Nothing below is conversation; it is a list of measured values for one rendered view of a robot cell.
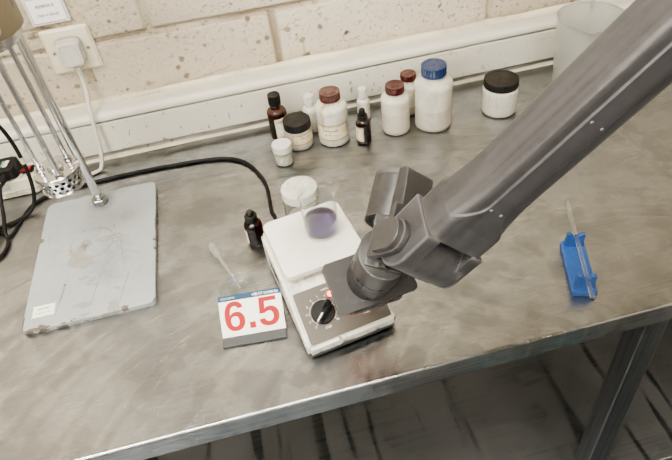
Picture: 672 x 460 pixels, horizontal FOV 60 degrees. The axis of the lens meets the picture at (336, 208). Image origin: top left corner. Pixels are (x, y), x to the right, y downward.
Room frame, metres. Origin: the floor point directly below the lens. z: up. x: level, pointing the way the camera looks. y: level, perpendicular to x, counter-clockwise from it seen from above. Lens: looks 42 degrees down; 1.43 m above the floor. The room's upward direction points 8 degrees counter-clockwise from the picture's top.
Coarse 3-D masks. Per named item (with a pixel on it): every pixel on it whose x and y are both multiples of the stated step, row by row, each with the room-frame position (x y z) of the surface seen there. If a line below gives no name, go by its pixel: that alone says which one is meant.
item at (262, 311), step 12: (240, 300) 0.54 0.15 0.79; (252, 300) 0.54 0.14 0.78; (264, 300) 0.54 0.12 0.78; (276, 300) 0.54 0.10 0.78; (228, 312) 0.53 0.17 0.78; (240, 312) 0.53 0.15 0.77; (252, 312) 0.53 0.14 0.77; (264, 312) 0.53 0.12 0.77; (276, 312) 0.53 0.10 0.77; (228, 324) 0.52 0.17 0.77; (240, 324) 0.52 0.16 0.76; (252, 324) 0.52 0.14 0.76; (264, 324) 0.51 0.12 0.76; (276, 324) 0.51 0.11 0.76
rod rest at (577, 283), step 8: (568, 232) 0.59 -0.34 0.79; (584, 232) 0.58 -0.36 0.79; (568, 240) 0.58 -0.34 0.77; (560, 248) 0.59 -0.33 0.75; (568, 248) 0.58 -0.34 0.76; (576, 248) 0.58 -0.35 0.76; (584, 248) 0.57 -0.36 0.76; (568, 256) 0.56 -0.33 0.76; (576, 256) 0.56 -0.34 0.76; (584, 256) 0.56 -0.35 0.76; (568, 264) 0.55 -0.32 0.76; (576, 264) 0.55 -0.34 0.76; (568, 272) 0.53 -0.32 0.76; (576, 272) 0.53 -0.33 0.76; (568, 280) 0.52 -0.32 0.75; (576, 280) 0.50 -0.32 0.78; (584, 280) 0.50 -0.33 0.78; (592, 280) 0.50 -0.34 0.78; (576, 288) 0.50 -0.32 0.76; (584, 288) 0.50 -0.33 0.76; (576, 296) 0.50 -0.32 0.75; (584, 296) 0.49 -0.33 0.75
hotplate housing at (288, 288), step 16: (272, 256) 0.59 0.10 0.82; (272, 272) 0.61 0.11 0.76; (320, 272) 0.54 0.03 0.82; (288, 288) 0.52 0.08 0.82; (304, 288) 0.52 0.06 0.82; (288, 304) 0.52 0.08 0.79; (384, 320) 0.48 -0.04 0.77; (304, 336) 0.47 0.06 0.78; (336, 336) 0.47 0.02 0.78; (352, 336) 0.47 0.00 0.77; (320, 352) 0.46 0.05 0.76
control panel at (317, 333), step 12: (312, 288) 0.52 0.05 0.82; (324, 288) 0.52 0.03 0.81; (300, 300) 0.51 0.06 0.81; (312, 300) 0.51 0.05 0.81; (300, 312) 0.49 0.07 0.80; (336, 312) 0.49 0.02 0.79; (372, 312) 0.49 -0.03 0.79; (384, 312) 0.49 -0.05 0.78; (312, 324) 0.48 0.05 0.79; (324, 324) 0.48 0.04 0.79; (336, 324) 0.48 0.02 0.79; (348, 324) 0.48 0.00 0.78; (360, 324) 0.48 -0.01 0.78; (312, 336) 0.46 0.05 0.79; (324, 336) 0.46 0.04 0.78
